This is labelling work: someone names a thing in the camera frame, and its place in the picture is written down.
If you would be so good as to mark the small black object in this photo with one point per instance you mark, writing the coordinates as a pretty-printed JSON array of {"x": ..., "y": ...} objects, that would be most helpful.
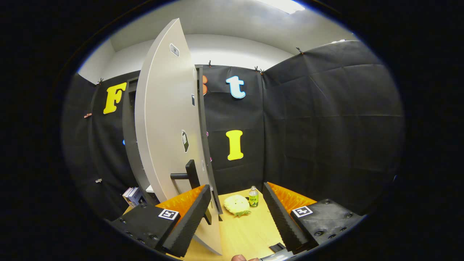
[{"x": 277, "y": 247}]

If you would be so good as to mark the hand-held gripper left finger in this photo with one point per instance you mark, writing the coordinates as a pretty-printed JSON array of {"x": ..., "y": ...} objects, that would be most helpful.
[{"x": 190, "y": 223}]

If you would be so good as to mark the beige shoe cabinet door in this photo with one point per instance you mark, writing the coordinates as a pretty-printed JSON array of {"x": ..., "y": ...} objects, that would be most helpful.
[{"x": 163, "y": 127}]

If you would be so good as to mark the white book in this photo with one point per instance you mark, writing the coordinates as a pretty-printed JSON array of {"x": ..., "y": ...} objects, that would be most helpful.
[{"x": 127, "y": 194}]

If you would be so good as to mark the green label bottle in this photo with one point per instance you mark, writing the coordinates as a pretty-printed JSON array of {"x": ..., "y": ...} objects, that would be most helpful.
[{"x": 253, "y": 199}]

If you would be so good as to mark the yellow toy fruit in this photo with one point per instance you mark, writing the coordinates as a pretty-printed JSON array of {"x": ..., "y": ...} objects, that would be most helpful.
[{"x": 235, "y": 204}]

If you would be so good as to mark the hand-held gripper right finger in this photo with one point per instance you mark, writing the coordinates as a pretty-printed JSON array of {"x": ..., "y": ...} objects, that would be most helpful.
[{"x": 282, "y": 223}]

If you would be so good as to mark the blue book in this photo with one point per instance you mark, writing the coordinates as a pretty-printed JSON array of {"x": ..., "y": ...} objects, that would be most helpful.
[{"x": 137, "y": 197}]

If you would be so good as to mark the black backdrop cloth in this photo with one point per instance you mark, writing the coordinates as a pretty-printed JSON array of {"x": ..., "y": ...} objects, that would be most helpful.
[{"x": 326, "y": 127}]

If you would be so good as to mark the ceiling light panel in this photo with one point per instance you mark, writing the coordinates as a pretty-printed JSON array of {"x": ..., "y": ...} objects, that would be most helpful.
[{"x": 282, "y": 5}]

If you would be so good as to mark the dark grey shoe cabinet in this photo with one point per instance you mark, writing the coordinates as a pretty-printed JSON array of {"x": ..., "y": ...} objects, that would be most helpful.
[{"x": 128, "y": 127}]

